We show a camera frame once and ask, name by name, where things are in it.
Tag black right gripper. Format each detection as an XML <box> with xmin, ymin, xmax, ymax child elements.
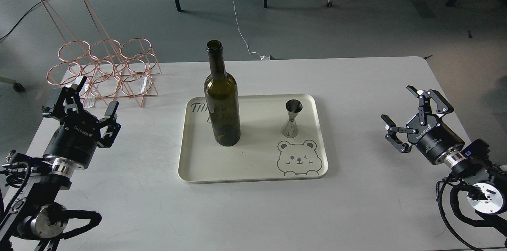
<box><xmin>381</xmin><ymin>86</ymin><xmax>466</xmax><ymax>165</ymax></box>

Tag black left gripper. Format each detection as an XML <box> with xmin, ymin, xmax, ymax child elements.
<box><xmin>42</xmin><ymin>76</ymin><xmax>121</xmax><ymax>169</ymax></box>

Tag silver metal jigger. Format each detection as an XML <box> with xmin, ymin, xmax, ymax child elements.
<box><xmin>281</xmin><ymin>99</ymin><xmax>303</xmax><ymax>139</ymax></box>

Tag dark green wine bottle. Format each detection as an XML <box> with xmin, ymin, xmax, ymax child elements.
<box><xmin>204</xmin><ymin>40</ymin><xmax>241</xmax><ymax>146</ymax></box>

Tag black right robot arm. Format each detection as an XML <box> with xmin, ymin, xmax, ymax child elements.
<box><xmin>381</xmin><ymin>86</ymin><xmax>507</xmax><ymax>251</ymax></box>

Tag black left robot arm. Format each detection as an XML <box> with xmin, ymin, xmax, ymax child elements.
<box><xmin>0</xmin><ymin>76</ymin><xmax>121</xmax><ymax>251</ymax></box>

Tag black chair caster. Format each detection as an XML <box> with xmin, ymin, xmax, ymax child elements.
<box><xmin>0</xmin><ymin>76</ymin><xmax>25</xmax><ymax>92</ymax></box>

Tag cream bear serving tray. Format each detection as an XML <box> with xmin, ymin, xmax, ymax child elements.
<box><xmin>178</xmin><ymin>94</ymin><xmax>328</xmax><ymax>184</ymax></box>

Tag copper wire wine rack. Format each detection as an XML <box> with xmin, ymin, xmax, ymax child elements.
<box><xmin>40</xmin><ymin>0</ymin><xmax>162</xmax><ymax>107</ymax></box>

